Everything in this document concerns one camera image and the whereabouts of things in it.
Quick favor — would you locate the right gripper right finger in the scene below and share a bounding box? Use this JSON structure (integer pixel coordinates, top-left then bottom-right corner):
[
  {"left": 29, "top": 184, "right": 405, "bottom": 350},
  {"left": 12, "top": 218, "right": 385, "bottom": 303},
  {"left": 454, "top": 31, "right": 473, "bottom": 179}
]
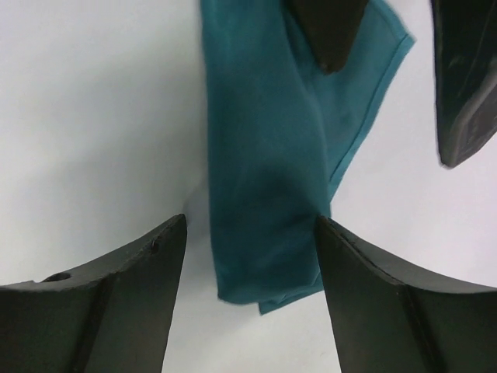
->
[{"left": 315, "top": 217, "right": 496, "bottom": 373}]

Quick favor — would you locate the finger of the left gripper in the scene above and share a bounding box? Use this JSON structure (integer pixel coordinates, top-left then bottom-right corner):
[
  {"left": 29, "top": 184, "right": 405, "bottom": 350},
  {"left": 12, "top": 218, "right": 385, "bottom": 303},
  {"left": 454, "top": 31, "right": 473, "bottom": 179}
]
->
[
  {"left": 431, "top": 0, "right": 496, "bottom": 168},
  {"left": 286, "top": 0, "right": 368, "bottom": 74}
]

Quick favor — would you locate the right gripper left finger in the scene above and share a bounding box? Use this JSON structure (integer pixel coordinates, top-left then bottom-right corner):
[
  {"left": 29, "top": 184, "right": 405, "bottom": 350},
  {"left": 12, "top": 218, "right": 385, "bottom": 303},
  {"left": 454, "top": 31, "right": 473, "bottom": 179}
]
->
[{"left": 1, "top": 214, "right": 187, "bottom": 372}]

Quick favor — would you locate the teal satin napkin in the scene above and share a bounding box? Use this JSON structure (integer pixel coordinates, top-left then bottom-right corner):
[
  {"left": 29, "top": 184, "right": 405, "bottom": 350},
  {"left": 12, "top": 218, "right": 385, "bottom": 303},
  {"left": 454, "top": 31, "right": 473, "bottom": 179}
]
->
[{"left": 200, "top": 1, "right": 413, "bottom": 314}]

